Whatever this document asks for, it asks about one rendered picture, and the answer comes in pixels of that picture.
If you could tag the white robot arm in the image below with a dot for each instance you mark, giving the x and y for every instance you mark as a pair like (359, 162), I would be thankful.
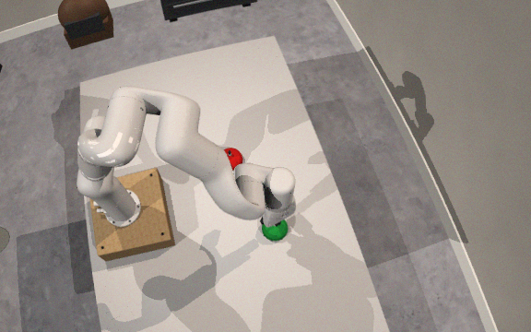
(244, 193)

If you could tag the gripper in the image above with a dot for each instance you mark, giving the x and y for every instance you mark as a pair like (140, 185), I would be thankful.
(270, 218)

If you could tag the green dome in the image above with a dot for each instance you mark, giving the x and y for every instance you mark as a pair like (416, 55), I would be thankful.
(275, 233)

